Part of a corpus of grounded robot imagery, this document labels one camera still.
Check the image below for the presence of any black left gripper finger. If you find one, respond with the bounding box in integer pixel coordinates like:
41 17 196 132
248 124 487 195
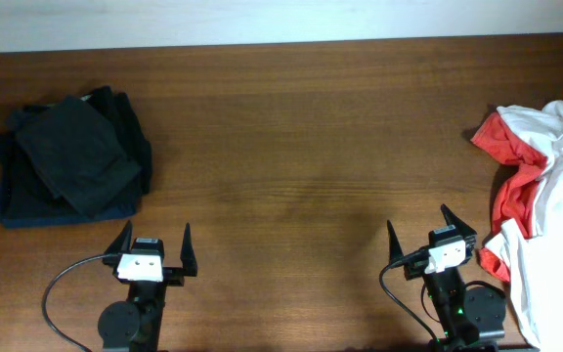
105 220 133 254
180 223 197 269

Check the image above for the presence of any white garment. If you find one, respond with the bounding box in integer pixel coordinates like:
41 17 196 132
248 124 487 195
471 101 563 351

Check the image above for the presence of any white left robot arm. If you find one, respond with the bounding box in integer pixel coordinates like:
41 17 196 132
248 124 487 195
98 222 198 352

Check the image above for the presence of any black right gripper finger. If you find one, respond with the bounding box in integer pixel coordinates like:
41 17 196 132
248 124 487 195
387 220 404 267
440 204 477 238

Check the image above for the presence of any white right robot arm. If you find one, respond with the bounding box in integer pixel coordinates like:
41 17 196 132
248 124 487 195
403 204 506 351

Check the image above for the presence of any folded dark clothes stack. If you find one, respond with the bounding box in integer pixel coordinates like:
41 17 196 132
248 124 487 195
0 86 152 228

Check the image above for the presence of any dark green Nike t-shirt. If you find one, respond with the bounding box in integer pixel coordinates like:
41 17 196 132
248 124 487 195
7 96 141 216

